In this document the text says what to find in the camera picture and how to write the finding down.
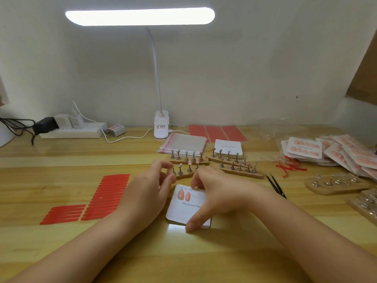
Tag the black power adapter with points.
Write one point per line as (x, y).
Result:
(45, 125)

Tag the pink press-on nail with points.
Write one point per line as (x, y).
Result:
(180, 194)
(187, 195)

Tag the pile of red strips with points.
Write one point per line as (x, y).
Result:
(290, 167)

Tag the long row of red tabs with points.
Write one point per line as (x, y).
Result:
(104, 197)

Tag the person's right forearm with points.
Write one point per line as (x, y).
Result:
(309, 241)

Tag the black tweezers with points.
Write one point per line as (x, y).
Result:
(276, 185)

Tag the wooden nail stand with holders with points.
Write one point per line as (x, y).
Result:
(365, 207)
(188, 161)
(226, 160)
(335, 187)
(185, 173)
(247, 173)

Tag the white power strip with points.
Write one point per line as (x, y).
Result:
(73, 132)

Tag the pile of packaged nail cards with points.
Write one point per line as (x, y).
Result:
(338, 151)

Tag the white nail display card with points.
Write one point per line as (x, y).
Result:
(179, 212)

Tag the brown cardboard sheet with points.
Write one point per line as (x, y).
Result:
(365, 73)

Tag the short row of red tabs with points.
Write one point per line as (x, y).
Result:
(63, 214)

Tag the person's left thumb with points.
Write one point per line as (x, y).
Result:
(170, 181)

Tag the white power adapter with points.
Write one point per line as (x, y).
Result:
(62, 121)

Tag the stack of clear plastic bags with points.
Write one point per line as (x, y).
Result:
(183, 143)

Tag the red adhesive sheets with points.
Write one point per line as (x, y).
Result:
(216, 133)

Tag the person's right thumb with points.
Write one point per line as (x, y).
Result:
(198, 218)

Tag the white desk lamp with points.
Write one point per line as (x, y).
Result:
(140, 16)

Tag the small white red-label box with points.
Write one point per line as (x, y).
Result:
(116, 130)

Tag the white usb charger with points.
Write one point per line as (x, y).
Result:
(77, 121)

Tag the person's left forearm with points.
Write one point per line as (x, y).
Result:
(88, 250)

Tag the stack of white cards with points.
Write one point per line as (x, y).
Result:
(229, 147)

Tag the person's left hand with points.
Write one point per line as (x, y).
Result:
(144, 194)

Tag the person's right hand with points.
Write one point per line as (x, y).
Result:
(226, 194)

